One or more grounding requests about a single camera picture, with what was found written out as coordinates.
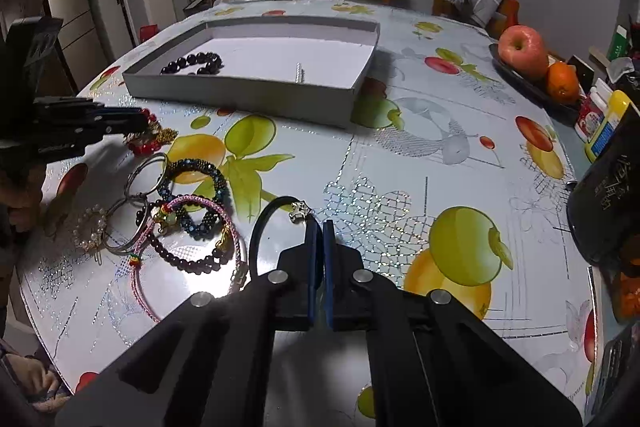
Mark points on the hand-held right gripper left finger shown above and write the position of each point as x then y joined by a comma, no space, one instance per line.
312,259

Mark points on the red plastic bag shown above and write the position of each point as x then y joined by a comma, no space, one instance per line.
506,17

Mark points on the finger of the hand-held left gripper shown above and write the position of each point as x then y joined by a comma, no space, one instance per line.
75,142
120,113

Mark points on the person's fluffy clothing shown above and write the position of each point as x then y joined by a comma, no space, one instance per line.
30,377

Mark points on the green carton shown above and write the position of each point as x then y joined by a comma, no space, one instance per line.
619,41

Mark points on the small white pearl strand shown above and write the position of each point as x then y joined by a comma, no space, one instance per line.
300,73

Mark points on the yellow bottle blue label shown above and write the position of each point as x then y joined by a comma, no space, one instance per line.
607,127

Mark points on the fruit print tablecloth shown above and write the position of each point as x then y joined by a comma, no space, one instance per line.
425,167

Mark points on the dark fruit plate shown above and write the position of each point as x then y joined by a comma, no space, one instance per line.
520,82

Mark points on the white bottle red label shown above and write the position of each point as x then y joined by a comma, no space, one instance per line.
590,117

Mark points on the person's left hand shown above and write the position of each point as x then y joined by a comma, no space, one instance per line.
25,202

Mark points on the orange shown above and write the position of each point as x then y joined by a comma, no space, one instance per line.
562,82

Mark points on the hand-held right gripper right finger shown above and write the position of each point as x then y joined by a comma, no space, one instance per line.
329,267

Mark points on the grey cardboard box tray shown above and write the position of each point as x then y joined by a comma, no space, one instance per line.
260,57

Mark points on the black mug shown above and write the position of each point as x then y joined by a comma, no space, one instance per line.
610,197

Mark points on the grey cabinet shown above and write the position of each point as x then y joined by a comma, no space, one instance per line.
75,32

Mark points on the red apple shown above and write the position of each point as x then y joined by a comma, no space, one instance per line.
522,52

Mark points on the silver bangle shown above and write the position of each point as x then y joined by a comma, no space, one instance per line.
112,244
131,179

